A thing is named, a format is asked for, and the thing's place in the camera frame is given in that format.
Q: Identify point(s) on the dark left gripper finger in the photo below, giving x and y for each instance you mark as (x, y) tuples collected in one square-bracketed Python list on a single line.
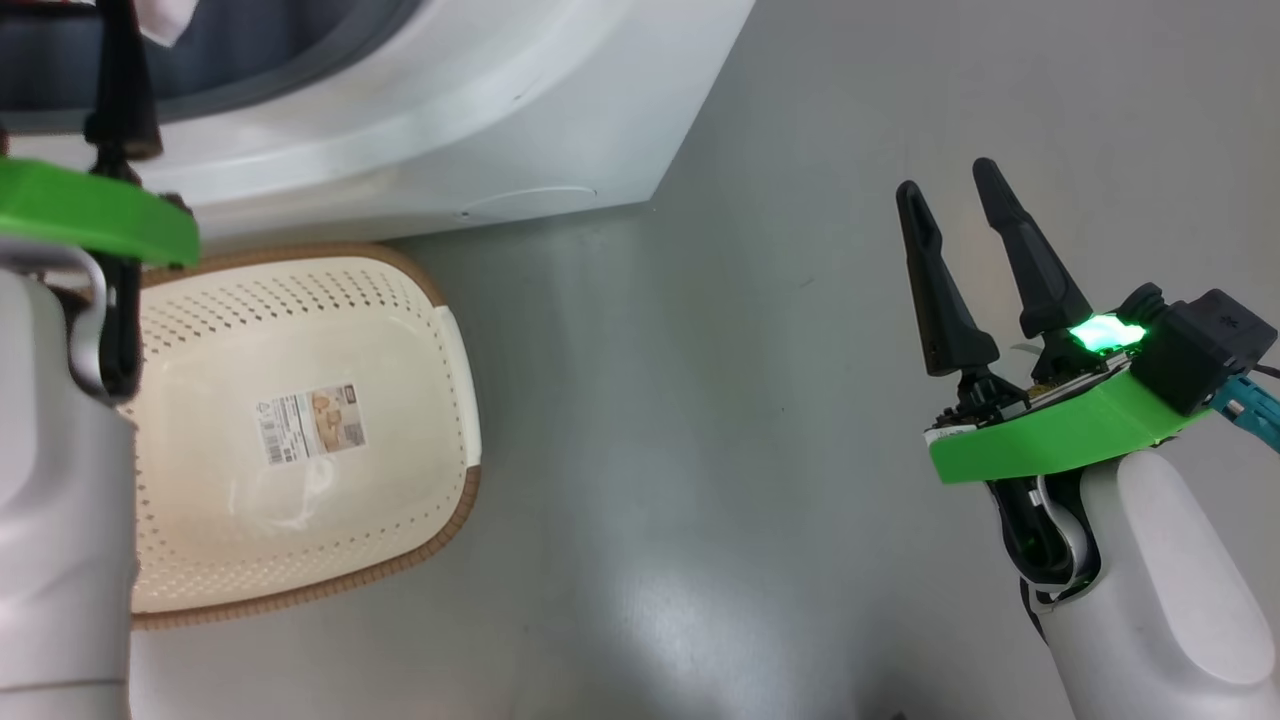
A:
[(120, 90)]

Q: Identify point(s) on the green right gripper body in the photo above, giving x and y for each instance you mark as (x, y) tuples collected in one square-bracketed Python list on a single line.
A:
[(1060, 445)]

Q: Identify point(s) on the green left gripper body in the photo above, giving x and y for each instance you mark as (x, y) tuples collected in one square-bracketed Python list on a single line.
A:
[(90, 210)]

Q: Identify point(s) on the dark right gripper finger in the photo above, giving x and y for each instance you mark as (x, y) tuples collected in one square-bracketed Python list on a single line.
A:
[(1045, 280), (945, 310)]

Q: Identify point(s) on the red and white striped garment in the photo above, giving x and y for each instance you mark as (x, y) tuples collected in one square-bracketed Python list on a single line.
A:
[(165, 18)]

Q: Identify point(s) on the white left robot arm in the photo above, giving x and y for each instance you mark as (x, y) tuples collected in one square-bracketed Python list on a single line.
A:
[(60, 520)]

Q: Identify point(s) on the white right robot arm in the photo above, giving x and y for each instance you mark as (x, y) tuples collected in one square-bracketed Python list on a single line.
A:
[(1170, 620)]

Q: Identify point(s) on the grey rubber door gasket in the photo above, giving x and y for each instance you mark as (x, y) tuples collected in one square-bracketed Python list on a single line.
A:
[(260, 50)]

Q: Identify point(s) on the basket product label sticker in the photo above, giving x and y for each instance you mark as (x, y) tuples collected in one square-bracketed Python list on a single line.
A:
[(312, 424)]

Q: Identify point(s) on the white front-load washing machine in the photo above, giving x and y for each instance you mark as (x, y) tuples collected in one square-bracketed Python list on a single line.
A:
[(450, 110)]

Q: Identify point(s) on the cream laundry basket brown rim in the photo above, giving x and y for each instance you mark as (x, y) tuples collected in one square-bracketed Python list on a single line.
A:
[(400, 380)]

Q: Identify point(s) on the round washer filter cover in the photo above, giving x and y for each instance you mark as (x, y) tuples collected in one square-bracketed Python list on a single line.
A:
[(525, 203)]

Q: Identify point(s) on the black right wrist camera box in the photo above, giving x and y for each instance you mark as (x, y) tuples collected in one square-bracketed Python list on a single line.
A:
[(1200, 350)]

